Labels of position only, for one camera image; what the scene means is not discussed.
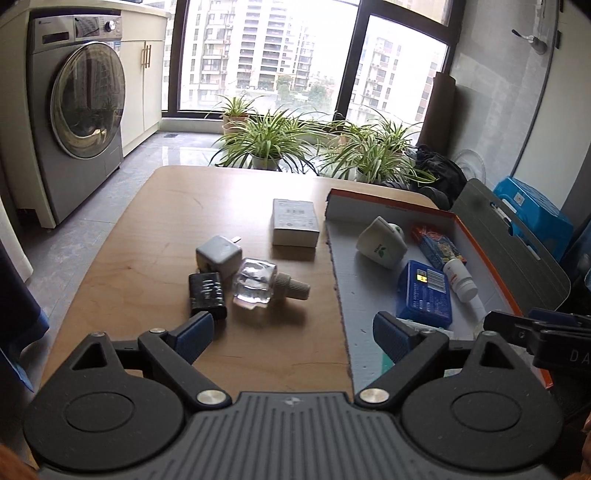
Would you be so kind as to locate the blue red card box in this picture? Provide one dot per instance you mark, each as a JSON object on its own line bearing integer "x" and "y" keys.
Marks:
{"x": 438, "y": 244}

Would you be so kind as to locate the spider plant in white pot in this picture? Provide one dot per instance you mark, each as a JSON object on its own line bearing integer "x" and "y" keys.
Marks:
{"x": 369, "y": 161}
{"x": 268, "y": 143}

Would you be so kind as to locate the white charger adapter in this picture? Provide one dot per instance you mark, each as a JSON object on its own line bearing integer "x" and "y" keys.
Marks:
{"x": 217, "y": 256}

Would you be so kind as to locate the white rectangular box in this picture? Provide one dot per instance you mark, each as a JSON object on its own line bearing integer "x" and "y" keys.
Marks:
{"x": 295, "y": 217}

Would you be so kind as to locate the large dark framed window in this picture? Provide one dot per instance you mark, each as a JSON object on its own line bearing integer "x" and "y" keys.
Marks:
{"x": 351, "y": 55}

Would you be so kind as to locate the spider plant in cream pot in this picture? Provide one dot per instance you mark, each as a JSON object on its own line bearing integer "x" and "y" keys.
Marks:
{"x": 364, "y": 127}
{"x": 235, "y": 113}

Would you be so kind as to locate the white fan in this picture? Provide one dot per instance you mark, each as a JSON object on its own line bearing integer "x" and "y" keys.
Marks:
{"x": 471, "y": 164}

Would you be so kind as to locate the small white bottle red label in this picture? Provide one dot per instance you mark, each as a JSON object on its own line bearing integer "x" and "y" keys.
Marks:
{"x": 459, "y": 279}

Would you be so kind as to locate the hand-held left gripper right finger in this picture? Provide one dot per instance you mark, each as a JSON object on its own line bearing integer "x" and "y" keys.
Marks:
{"x": 388, "y": 334}

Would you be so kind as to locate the grey folding board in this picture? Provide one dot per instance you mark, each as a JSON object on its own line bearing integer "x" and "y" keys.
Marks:
{"x": 517, "y": 258}

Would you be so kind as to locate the clear bottle with ribbed cap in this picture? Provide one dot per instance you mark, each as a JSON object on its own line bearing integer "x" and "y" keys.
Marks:
{"x": 254, "y": 284}

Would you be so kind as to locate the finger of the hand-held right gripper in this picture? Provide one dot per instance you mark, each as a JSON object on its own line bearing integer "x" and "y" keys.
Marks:
{"x": 505, "y": 326}

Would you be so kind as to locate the dark blue cloth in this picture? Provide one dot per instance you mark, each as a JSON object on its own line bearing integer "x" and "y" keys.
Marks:
{"x": 18, "y": 323}

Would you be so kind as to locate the black bag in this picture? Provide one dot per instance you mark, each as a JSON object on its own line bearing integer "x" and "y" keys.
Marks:
{"x": 438, "y": 166}

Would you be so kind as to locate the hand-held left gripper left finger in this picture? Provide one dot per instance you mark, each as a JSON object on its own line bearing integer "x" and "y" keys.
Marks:
{"x": 196, "y": 334}

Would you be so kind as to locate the grey front-load washing machine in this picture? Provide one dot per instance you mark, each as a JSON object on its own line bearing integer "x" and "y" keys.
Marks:
{"x": 83, "y": 106}

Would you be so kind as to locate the black rectangular block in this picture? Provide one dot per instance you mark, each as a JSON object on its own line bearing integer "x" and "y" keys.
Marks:
{"x": 207, "y": 295}

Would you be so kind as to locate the brown rolled mat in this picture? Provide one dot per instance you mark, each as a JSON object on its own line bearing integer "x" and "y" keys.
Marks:
{"x": 441, "y": 110}

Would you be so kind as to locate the blue plastic stool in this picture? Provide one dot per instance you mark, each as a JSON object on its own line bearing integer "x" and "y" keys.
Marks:
{"x": 535, "y": 207}

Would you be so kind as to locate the orange edged cardboard box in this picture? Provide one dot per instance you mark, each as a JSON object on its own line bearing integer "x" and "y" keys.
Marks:
{"x": 360, "y": 295}

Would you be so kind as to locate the wall faucet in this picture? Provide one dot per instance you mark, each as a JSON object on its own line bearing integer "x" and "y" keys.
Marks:
{"x": 535, "y": 44}

